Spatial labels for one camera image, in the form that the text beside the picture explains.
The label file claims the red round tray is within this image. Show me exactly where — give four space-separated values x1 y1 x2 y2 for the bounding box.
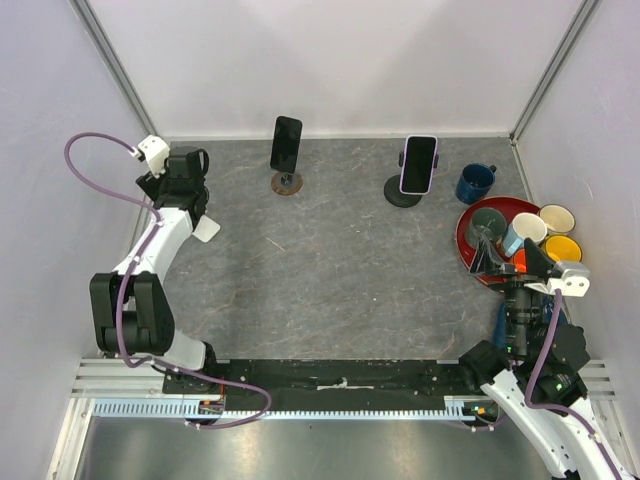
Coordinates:
455 196 554 291

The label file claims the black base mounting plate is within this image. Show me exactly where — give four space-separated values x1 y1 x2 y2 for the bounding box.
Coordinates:
162 357 494 412

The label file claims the cream mug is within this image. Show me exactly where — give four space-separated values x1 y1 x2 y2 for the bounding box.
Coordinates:
538 204 576 236

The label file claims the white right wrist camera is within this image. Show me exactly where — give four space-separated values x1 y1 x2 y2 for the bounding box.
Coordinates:
525 261 590 298

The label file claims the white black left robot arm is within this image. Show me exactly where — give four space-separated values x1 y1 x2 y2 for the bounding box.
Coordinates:
89 147 220 393

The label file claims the aluminium frame post right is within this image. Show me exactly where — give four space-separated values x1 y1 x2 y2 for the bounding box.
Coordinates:
509 0 601 146

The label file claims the black clamp phone stand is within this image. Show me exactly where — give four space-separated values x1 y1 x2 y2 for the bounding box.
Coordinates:
383 151 439 208

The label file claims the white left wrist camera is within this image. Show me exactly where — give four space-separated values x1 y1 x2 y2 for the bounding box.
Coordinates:
132 135 170 178

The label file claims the round wooden base phone stand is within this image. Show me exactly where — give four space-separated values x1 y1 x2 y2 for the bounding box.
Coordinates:
271 172 303 196

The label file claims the grey slotted cable duct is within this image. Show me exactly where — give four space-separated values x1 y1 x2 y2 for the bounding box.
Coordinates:
93 398 490 422

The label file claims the white metal phone stand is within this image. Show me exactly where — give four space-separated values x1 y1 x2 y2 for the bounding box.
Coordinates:
192 215 221 243

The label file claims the grey green mug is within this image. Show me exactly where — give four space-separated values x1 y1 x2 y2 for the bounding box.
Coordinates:
465 207 508 249

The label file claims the orange mug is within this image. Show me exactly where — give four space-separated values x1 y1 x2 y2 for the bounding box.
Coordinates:
510 248 528 274

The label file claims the aluminium frame post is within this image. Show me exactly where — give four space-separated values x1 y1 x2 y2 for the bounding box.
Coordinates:
509 0 601 146
69 0 159 135

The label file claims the phone in lilac case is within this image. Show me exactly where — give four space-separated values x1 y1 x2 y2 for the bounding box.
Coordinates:
399 135 438 196

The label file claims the dark blue mug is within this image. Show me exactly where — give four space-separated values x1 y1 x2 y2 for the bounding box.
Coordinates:
455 163 497 205

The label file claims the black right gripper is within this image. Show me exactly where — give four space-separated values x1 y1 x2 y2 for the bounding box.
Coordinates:
467 231 555 355

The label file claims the aluminium frame post left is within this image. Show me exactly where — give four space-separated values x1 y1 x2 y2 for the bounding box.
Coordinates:
69 0 159 135

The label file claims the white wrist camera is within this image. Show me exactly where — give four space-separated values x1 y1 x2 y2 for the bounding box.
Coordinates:
132 135 170 178
525 261 590 298

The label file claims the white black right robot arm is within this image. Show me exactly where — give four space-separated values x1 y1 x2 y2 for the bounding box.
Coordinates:
457 235 634 479

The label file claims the yellow mug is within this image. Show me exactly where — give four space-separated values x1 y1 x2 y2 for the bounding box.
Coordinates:
542 235 583 262

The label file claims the white light blue mug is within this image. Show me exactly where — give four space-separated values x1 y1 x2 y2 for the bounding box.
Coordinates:
501 212 548 257

